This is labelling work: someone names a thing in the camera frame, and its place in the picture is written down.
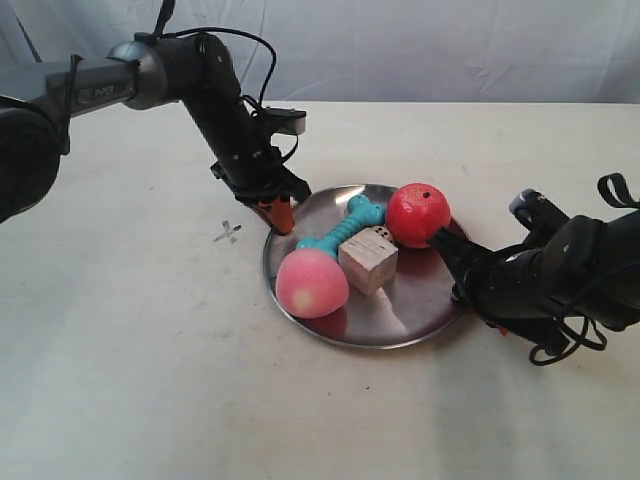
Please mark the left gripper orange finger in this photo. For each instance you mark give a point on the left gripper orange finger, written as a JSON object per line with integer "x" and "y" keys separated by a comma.
{"x": 262, "y": 210}
{"x": 281, "y": 215}

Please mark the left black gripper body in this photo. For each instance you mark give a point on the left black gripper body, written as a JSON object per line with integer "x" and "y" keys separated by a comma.
{"x": 280, "y": 182}

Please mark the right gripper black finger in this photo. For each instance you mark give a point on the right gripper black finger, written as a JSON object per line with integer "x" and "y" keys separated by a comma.
{"x": 458, "y": 252}

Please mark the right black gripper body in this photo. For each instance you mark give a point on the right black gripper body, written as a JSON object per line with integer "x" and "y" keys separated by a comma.
{"x": 504, "y": 289}

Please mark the round stainless steel plate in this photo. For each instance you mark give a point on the round stainless steel plate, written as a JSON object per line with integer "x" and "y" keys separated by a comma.
{"x": 414, "y": 305}

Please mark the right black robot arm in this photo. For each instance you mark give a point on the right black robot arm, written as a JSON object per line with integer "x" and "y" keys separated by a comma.
{"x": 565, "y": 266}

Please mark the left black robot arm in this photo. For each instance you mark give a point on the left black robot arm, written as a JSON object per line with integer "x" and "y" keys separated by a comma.
{"x": 39, "y": 100}

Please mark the red toy apple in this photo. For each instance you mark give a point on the red toy apple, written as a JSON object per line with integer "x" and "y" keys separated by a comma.
{"x": 415, "y": 212}

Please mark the pink toy peach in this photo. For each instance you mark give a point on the pink toy peach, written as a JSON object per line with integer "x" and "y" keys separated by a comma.
{"x": 310, "y": 284}

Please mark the teal toy bone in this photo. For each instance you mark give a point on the teal toy bone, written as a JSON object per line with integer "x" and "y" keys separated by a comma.
{"x": 361, "y": 214}

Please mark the small white dice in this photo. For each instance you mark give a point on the small white dice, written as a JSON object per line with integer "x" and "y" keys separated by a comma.
{"x": 383, "y": 232}

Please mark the grey wooden cube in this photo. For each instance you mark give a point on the grey wooden cube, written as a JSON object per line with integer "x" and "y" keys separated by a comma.
{"x": 368, "y": 260}

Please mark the white backdrop curtain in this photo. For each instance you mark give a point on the white backdrop curtain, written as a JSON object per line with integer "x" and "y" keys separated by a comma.
{"x": 481, "y": 51}

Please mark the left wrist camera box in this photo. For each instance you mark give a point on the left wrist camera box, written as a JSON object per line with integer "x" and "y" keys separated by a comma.
{"x": 285, "y": 121}

